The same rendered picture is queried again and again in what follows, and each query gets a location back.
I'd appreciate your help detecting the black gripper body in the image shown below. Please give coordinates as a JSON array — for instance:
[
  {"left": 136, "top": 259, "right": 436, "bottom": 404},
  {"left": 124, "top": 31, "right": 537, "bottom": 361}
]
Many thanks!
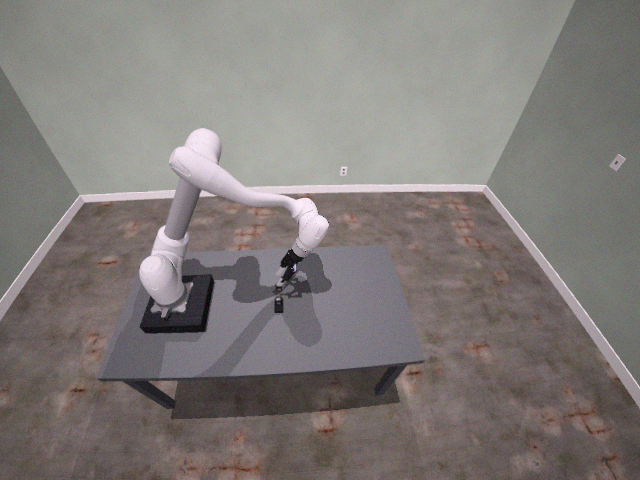
[{"left": 288, "top": 249, "right": 304, "bottom": 267}]

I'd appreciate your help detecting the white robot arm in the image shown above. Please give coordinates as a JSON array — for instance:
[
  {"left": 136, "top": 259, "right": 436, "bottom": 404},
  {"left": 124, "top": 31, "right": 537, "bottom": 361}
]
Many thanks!
[{"left": 139, "top": 128, "right": 329, "bottom": 320}]

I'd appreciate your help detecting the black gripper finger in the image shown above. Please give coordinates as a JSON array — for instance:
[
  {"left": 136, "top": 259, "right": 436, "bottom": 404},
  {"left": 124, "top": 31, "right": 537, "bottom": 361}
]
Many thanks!
[
  {"left": 276, "top": 260, "right": 298, "bottom": 286},
  {"left": 275, "top": 250, "right": 290, "bottom": 276}
]

